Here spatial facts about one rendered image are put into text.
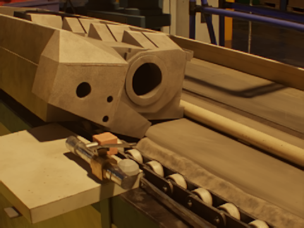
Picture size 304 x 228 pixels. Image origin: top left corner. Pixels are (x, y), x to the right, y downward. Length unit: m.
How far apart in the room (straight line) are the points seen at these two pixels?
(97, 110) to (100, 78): 0.06
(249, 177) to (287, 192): 0.09
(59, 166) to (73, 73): 0.18
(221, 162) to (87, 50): 0.34
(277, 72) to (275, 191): 0.76
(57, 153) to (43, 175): 0.09
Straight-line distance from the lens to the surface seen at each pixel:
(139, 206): 0.74
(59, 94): 0.88
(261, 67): 1.60
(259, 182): 0.87
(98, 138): 0.84
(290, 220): 0.76
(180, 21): 3.27
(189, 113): 1.16
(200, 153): 0.98
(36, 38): 1.04
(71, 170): 0.80
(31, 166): 0.82
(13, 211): 0.74
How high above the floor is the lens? 1.15
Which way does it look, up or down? 19 degrees down
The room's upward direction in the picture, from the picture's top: 1 degrees clockwise
